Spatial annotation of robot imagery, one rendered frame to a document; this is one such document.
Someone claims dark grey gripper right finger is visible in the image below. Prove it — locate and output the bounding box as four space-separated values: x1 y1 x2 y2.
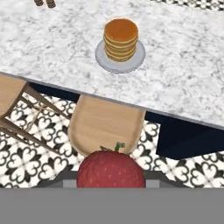
143 171 188 189

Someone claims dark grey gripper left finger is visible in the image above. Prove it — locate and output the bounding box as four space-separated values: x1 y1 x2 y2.
36 171 80 189

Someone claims red strawberry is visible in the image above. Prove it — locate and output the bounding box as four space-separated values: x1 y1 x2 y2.
76 142 147 189

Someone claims dark navy counter cabinet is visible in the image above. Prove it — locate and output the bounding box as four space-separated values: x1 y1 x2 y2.
28 81 224 161

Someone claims light wooden stool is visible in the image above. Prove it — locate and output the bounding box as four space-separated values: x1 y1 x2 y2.
67 94 147 158
0 73 73 156

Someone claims pale grey round plate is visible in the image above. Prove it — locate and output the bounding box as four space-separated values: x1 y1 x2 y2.
94 38 146 74

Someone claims stack of golden pancakes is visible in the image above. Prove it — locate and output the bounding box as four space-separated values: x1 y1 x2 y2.
103 17 139 63

